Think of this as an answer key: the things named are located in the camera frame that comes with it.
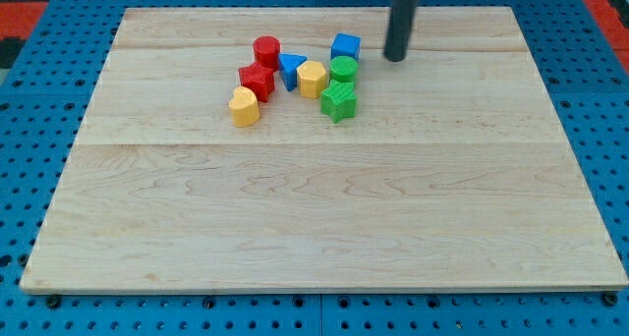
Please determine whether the green star block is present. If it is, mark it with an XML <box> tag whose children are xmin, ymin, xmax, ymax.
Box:
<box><xmin>320</xmin><ymin>80</ymin><xmax>358</xmax><ymax>123</ymax></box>

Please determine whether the yellow hexagon block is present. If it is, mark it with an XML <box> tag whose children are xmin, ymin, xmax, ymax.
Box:
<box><xmin>297</xmin><ymin>61</ymin><xmax>327</xmax><ymax>99</ymax></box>

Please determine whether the yellow heart block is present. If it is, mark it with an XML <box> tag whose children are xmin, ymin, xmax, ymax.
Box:
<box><xmin>228</xmin><ymin>86</ymin><xmax>260</xmax><ymax>127</ymax></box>

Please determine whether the red star block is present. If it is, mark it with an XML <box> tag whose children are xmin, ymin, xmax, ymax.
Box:
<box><xmin>238</xmin><ymin>62</ymin><xmax>275</xmax><ymax>103</ymax></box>

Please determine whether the green cylinder block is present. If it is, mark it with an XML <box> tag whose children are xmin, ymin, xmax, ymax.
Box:
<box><xmin>329</xmin><ymin>56</ymin><xmax>359</xmax><ymax>83</ymax></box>

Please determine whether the blue triangle block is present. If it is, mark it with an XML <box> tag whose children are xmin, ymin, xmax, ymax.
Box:
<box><xmin>278</xmin><ymin>53</ymin><xmax>308</xmax><ymax>91</ymax></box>

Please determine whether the blue cube block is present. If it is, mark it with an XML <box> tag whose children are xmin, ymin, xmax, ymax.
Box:
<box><xmin>330</xmin><ymin>33</ymin><xmax>361</xmax><ymax>61</ymax></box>

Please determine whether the red cylinder block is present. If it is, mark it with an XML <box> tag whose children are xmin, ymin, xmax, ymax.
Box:
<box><xmin>253</xmin><ymin>35</ymin><xmax>281</xmax><ymax>71</ymax></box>

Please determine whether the light wooden board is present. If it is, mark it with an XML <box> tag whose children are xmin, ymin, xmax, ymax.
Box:
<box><xmin>20</xmin><ymin>7</ymin><xmax>628</xmax><ymax>295</ymax></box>

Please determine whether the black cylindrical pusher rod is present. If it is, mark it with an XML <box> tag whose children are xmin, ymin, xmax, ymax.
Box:
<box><xmin>383</xmin><ymin>0</ymin><xmax>420</xmax><ymax>62</ymax></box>

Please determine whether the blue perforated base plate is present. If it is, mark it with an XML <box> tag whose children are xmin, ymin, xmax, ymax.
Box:
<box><xmin>1</xmin><ymin>0</ymin><xmax>628</xmax><ymax>335</ymax></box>

